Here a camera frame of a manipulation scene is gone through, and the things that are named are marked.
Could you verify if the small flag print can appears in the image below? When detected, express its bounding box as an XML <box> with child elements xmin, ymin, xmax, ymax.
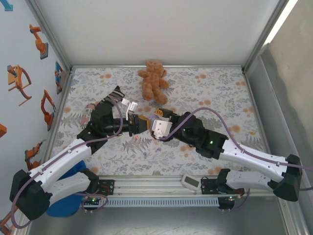
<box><xmin>80</xmin><ymin>103</ymin><xmax>96</xmax><ymax>127</ymax></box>

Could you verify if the black grey striped sock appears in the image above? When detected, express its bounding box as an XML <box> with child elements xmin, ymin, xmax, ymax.
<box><xmin>97</xmin><ymin>85</ymin><xmax>125</xmax><ymax>106</ymax></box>

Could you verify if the brown teddy bear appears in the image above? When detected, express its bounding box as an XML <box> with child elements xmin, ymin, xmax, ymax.
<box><xmin>137</xmin><ymin>60</ymin><xmax>170</xmax><ymax>105</ymax></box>

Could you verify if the floral patterned tablecloth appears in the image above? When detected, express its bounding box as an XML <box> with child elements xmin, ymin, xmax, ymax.
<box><xmin>52</xmin><ymin>67</ymin><xmax>266</xmax><ymax>177</ymax></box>

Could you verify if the white digital timer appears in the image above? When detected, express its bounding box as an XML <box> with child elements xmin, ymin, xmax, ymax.
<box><xmin>180</xmin><ymin>173</ymin><xmax>201</xmax><ymax>192</ymax></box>

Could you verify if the blue orange machine sticker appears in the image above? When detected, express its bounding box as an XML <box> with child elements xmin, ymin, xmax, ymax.
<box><xmin>54</xmin><ymin>61</ymin><xmax>64</xmax><ymax>95</ymax></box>

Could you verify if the electronics board with LEDs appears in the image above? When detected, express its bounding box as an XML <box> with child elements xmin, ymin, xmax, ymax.
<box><xmin>217</xmin><ymin>195</ymin><xmax>237</xmax><ymax>211</ymax></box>
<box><xmin>82</xmin><ymin>195</ymin><xmax>109</xmax><ymax>206</ymax></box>

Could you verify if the orange claw gripper sticker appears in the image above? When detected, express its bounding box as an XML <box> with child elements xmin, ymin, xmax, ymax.
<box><xmin>6</xmin><ymin>65</ymin><xmax>32</xmax><ymax>107</ymax></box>

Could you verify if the blue cap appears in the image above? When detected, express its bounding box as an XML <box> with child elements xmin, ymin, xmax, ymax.
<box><xmin>46</xmin><ymin>160</ymin><xmax>86</xmax><ymax>217</ymax></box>

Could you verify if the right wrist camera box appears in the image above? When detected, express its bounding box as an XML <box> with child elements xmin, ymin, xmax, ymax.
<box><xmin>150</xmin><ymin>118</ymin><xmax>173</xmax><ymax>141</ymax></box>

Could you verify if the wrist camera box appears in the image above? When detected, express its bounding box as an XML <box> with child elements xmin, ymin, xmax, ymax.
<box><xmin>121</xmin><ymin>98</ymin><xmax>138</xmax><ymax>120</ymax></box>
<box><xmin>150</xmin><ymin>118</ymin><xmax>173</xmax><ymax>141</ymax></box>

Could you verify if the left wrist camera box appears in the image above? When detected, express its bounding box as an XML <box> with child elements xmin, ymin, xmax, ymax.
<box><xmin>121</xmin><ymin>98</ymin><xmax>138</xmax><ymax>120</ymax></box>

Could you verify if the aluminium side frame rail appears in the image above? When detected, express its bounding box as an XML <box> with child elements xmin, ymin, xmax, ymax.
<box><xmin>243</xmin><ymin>70</ymin><xmax>279</xmax><ymax>177</ymax></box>
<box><xmin>43</xmin><ymin>70</ymin><xmax>75</xmax><ymax>178</ymax></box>

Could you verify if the long aluminium base rail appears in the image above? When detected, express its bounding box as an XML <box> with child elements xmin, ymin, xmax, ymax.
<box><xmin>24</xmin><ymin>175</ymin><xmax>298</xmax><ymax>198</ymax></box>

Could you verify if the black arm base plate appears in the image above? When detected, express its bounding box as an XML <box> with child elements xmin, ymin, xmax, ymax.
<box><xmin>200</xmin><ymin>177</ymin><xmax>245</xmax><ymax>196</ymax></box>
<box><xmin>96</xmin><ymin>179</ymin><xmax>115</xmax><ymax>196</ymax></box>

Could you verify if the short aluminium frame rail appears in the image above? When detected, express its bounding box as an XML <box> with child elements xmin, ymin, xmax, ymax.
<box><xmin>70</xmin><ymin>64</ymin><xmax>245</xmax><ymax>70</ymax></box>

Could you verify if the white slotted cable duct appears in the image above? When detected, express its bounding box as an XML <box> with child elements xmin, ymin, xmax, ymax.
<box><xmin>34</xmin><ymin>197</ymin><xmax>220</xmax><ymax>207</ymax></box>

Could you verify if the aluminium frame post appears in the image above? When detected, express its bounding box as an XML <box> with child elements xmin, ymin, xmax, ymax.
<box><xmin>241</xmin><ymin>0</ymin><xmax>294</xmax><ymax>74</ymax></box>
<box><xmin>24</xmin><ymin>0</ymin><xmax>75</xmax><ymax>74</ymax></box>

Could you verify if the blue wall sticker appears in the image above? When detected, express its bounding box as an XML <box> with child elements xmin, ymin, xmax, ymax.
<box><xmin>0</xmin><ymin>0</ymin><xmax>14</xmax><ymax>12</ymax></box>

